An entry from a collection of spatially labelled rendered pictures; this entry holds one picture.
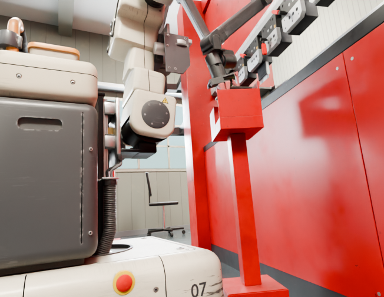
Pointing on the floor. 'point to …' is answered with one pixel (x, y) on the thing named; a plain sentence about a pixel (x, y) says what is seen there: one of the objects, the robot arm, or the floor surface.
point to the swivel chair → (162, 212)
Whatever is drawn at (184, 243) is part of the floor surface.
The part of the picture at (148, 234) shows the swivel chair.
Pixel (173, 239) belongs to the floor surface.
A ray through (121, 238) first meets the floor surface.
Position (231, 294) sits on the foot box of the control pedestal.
